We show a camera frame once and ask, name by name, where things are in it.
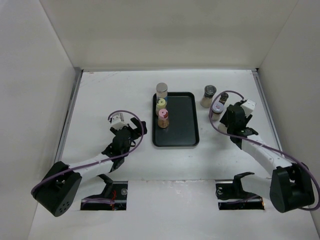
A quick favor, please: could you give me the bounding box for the pink lid spice jar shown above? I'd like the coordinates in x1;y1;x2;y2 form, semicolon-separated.
157;108;169;129

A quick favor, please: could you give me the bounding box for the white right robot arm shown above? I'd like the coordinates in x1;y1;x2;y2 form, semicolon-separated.
220;102;315;213

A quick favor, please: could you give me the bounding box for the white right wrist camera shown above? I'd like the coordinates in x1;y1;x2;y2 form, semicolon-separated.
240;99;257;118

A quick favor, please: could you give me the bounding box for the silver lid spice jar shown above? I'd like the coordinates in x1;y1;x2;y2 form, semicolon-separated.
156;82;168;99

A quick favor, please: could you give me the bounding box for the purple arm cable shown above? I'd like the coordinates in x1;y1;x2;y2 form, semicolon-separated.
31;110;147;208
208;90;320;210

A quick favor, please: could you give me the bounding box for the spice jar dark round lid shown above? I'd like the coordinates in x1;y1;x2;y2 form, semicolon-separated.
200;85;217;108

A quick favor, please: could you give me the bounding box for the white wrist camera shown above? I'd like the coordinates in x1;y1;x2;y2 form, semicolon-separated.
240;99;257;118
110;112;127;130

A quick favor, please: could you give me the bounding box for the black plastic tray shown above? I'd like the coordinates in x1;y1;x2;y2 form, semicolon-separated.
152;92;200;148

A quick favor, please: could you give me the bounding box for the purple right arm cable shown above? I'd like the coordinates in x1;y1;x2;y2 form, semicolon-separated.
208;90;320;210

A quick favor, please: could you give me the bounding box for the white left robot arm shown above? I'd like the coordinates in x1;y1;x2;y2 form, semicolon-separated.
31;117;148;217

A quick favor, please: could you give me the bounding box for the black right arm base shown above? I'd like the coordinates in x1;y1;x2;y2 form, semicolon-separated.
215;172;265;211

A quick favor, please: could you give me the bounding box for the small dark pepper bottle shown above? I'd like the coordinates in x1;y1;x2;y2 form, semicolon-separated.
219;92;229;105

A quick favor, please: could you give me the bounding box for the spice jar white red lid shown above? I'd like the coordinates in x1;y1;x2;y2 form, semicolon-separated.
209;101;225;122

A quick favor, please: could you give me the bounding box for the black cap white powder bottle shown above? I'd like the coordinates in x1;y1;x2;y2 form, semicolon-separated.
218;121;228;134

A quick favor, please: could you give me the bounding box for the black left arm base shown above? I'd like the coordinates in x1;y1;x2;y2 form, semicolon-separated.
80;174;129;211

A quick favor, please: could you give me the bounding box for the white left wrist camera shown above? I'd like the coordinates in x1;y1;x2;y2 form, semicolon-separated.
110;112;127;130

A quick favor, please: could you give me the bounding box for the yellow lid spice jar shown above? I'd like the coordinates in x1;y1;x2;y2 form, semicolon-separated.
155;98;167;116

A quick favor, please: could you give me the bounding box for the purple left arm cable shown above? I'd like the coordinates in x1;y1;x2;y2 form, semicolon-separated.
31;110;147;208

